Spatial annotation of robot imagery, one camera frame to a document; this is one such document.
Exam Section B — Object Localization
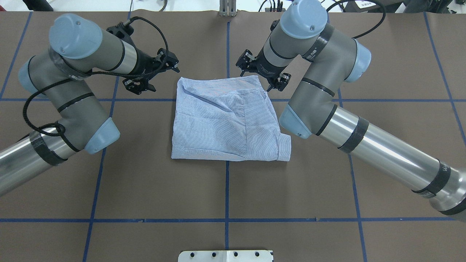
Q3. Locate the light blue striped shirt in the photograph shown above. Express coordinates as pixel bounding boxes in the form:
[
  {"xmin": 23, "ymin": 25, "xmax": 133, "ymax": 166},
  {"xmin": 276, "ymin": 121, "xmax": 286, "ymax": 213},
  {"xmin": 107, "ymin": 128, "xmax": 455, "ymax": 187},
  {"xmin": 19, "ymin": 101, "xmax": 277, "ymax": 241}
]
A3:
[{"xmin": 171, "ymin": 76, "xmax": 292, "ymax": 162}]

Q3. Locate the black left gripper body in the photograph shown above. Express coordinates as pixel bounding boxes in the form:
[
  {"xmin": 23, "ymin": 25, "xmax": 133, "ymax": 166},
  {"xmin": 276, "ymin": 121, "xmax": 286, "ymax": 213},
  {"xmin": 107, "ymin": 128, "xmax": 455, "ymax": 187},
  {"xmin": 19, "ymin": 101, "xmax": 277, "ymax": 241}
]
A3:
[{"xmin": 123, "ymin": 49, "xmax": 180, "ymax": 95}]

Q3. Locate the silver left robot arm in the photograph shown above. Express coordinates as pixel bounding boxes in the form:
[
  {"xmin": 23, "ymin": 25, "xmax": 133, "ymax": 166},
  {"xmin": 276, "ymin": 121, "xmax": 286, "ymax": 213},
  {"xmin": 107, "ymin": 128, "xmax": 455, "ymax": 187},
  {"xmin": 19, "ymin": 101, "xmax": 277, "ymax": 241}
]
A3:
[{"xmin": 0, "ymin": 13, "xmax": 179, "ymax": 195}]

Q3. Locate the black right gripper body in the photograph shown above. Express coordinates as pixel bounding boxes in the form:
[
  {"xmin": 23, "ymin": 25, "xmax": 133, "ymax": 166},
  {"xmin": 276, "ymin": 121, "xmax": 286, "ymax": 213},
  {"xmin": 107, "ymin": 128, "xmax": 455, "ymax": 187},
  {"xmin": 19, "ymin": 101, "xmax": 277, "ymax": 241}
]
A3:
[{"xmin": 235, "ymin": 49, "xmax": 291, "ymax": 92}]

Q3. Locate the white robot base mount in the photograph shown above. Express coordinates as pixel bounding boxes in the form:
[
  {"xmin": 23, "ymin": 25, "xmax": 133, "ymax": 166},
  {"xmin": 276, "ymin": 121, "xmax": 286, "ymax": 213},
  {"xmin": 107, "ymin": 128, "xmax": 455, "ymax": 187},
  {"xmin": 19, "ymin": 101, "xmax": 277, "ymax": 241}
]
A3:
[{"xmin": 178, "ymin": 249, "xmax": 274, "ymax": 262}]

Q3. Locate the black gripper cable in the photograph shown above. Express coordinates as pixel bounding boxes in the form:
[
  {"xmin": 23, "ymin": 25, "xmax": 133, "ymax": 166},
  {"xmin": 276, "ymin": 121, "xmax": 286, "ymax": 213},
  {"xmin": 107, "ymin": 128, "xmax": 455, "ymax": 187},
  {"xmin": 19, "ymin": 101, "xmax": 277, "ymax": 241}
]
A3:
[{"xmin": 326, "ymin": 0, "xmax": 386, "ymax": 40}]

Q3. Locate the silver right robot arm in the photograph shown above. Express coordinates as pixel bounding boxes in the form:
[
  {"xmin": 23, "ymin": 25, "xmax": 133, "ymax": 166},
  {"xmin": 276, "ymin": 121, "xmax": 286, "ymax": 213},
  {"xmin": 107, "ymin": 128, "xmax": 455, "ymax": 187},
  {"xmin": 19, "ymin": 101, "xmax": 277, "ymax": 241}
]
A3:
[{"xmin": 231, "ymin": 0, "xmax": 465, "ymax": 222}]

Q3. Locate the grey aluminium frame post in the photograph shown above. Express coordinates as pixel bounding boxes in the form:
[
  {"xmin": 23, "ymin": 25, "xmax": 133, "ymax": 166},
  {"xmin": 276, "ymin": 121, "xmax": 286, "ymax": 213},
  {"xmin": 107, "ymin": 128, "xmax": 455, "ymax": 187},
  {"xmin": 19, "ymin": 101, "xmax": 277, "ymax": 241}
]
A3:
[{"xmin": 219, "ymin": 0, "xmax": 237, "ymax": 17}]

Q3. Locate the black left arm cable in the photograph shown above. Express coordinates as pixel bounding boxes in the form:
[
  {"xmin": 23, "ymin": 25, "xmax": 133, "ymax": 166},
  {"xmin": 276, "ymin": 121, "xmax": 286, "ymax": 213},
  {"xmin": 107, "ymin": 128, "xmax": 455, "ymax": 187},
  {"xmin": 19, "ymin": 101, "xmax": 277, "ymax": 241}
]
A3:
[{"xmin": 23, "ymin": 16, "xmax": 170, "ymax": 137}]

